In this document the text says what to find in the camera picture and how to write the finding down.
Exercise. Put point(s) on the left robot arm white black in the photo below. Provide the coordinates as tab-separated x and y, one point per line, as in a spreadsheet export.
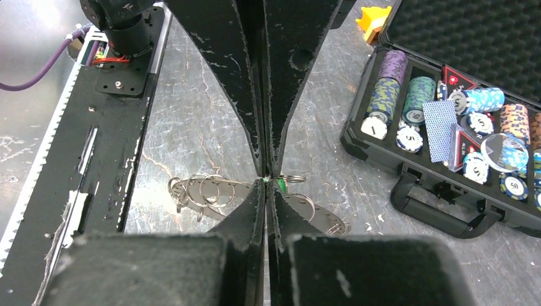
260	52

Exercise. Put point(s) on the orange yellow green brick stack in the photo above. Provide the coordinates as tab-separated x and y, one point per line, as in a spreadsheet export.
372	21

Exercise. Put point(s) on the black poker chip case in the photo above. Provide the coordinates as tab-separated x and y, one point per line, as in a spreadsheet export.
450	101

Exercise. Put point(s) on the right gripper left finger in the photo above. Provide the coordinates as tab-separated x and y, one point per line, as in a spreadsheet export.
223	266

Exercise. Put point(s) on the white toothed cable duct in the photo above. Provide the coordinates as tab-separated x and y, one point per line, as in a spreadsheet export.
17	215

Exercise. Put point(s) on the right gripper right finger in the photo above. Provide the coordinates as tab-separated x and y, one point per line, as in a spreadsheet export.
309	268

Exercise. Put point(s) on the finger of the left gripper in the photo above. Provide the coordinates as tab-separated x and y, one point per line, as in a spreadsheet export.
294	34
222	33

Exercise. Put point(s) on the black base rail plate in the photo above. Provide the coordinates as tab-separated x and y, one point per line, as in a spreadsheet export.
87	181

